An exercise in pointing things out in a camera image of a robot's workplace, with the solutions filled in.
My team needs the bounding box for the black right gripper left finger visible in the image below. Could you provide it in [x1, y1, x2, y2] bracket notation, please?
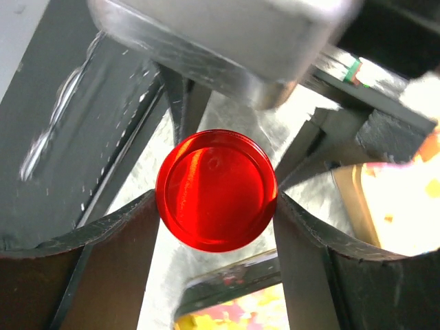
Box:
[1, 191, 160, 329]

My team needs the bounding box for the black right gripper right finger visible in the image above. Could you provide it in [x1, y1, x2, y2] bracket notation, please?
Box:
[274, 194, 439, 329]

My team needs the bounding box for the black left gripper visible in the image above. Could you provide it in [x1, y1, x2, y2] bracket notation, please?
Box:
[276, 1, 439, 189]

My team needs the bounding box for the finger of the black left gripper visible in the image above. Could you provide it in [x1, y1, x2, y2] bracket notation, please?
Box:
[158, 65, 212, 146]

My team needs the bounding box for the red jar lid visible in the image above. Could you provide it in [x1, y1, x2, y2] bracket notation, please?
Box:
[155, 129, 278, 252]

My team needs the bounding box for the dark tin of gummy candies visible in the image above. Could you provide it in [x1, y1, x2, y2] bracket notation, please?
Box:
[173, 250, 289, 329]

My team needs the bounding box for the gold tin of popsicle candies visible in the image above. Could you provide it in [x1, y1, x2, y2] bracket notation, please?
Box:
[333, 129, 439, 256]

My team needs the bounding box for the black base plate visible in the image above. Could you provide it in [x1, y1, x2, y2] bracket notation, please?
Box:
[1, 1, 168, 251]

